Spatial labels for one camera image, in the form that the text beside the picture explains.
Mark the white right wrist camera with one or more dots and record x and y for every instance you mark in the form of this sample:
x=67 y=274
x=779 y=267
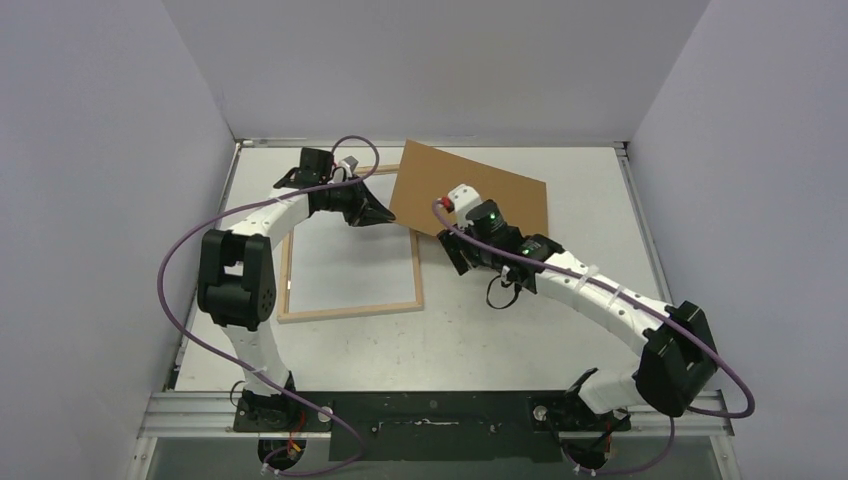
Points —
x=461 y=200

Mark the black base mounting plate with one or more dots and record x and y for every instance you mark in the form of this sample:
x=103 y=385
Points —
x=538 y=425

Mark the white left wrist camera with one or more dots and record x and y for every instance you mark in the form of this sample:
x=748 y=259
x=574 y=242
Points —
x=349 y=165

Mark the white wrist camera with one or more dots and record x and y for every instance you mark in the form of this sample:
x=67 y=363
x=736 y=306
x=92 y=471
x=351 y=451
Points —
x=461 y=200
x=349 y=165

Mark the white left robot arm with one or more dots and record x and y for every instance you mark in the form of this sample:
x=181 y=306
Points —
x=237 y=281

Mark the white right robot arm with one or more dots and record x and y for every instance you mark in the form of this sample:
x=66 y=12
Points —
x=674 y=345

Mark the glossy photo print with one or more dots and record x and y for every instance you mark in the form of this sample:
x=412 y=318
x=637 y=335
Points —
x=351 y=265

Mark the white wooden picture frame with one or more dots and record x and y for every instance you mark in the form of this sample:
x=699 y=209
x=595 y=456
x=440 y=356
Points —
x=351 y=311

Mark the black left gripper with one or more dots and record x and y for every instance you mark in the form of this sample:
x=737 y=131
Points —
x=366 y=209

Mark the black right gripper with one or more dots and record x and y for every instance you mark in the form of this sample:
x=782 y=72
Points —
x=460 y=250

